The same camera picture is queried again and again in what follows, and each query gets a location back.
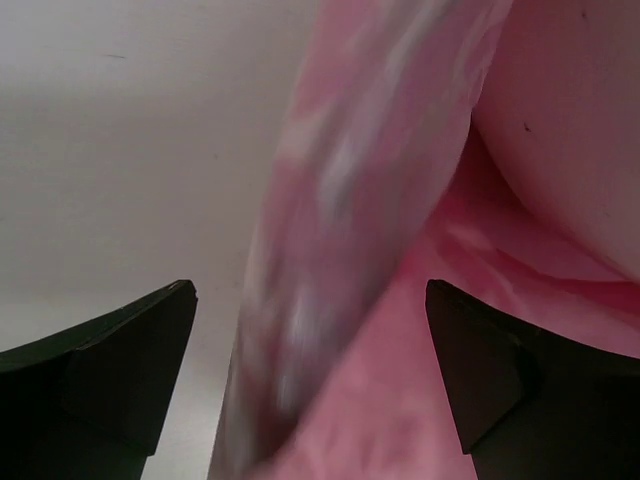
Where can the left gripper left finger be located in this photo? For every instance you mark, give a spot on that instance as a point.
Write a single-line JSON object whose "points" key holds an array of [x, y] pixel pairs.
{"points": [[90, 402]]}

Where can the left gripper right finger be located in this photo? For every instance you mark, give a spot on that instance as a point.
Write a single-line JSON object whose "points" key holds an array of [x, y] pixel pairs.
{"points": [[528, 403]]}

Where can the white pillow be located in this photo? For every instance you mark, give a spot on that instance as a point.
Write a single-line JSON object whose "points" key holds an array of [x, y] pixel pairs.
{"points": [[559, 114]]}

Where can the pink pillowcase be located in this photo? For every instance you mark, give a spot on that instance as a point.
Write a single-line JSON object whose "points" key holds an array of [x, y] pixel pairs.
{"points": [[381, 183]]}

